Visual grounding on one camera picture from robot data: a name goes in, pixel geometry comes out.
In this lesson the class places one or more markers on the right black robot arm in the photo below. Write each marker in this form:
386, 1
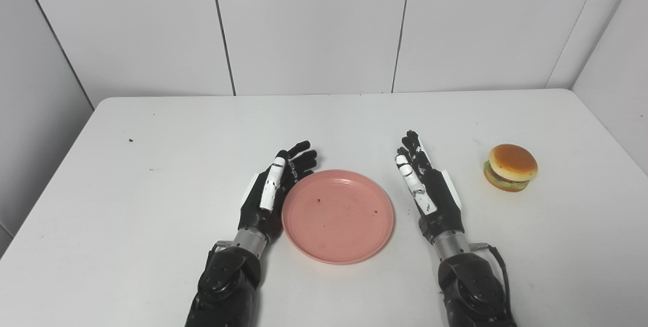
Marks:
471, 286

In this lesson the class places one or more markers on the pink round plate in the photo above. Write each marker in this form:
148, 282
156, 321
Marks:
337, 215

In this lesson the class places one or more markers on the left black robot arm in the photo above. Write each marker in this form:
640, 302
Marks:
228, 286

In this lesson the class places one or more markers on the toy hamburger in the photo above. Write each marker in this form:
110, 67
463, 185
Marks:
511, 165

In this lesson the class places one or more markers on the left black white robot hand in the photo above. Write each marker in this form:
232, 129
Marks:
255, 205

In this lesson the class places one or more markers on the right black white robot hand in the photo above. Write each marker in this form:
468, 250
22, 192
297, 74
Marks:
440, 200

